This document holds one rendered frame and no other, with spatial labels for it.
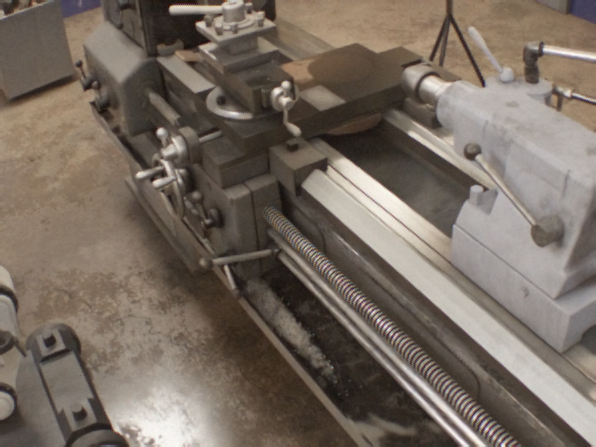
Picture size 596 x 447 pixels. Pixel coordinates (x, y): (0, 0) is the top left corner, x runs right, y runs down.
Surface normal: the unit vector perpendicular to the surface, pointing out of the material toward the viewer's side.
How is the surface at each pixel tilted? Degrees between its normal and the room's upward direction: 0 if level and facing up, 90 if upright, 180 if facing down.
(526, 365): 36
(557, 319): 90
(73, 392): 0
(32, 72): 90
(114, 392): 0
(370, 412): 0
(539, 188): 76
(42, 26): 90
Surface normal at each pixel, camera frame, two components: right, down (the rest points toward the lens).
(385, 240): -0.57, -0.45
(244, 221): 0.50, 0.47
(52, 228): -0.08, -0.81
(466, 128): -0.87, 0.29
